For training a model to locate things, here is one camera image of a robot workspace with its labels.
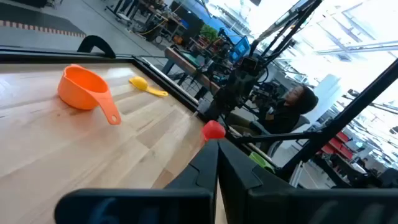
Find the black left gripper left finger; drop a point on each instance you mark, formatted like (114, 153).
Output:
(140, 205)

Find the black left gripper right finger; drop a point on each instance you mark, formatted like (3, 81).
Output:
(248, 193)

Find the green plastic measuring cup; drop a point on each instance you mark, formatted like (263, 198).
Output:
(259, 160)

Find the red plastic measuring cup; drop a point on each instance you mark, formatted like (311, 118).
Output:
(213, 130)

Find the yellow plastic measuring cup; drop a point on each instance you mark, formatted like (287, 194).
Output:
(140, 83)

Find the orange plastic measuring cup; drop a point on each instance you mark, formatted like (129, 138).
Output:
(81, 96)

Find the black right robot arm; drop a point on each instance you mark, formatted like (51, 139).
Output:
(258, 93)

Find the laptop with blue screen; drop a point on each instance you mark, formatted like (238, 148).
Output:
(241, 48)

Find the person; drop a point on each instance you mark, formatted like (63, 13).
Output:
(281, 119)

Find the wooden background table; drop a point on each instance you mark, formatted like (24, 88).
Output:
(183, 62)

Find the green leafy plant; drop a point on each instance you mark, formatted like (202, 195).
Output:
(209, 32)

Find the grey office chair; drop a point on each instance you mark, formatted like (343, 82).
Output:
(300, 123)

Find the red storage bins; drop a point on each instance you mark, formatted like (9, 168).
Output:
(339, 144)

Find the black mat with striped edge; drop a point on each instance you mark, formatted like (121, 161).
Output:
(31, 17)

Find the black hook-shaped mount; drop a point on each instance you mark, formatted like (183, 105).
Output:
(93, 40)

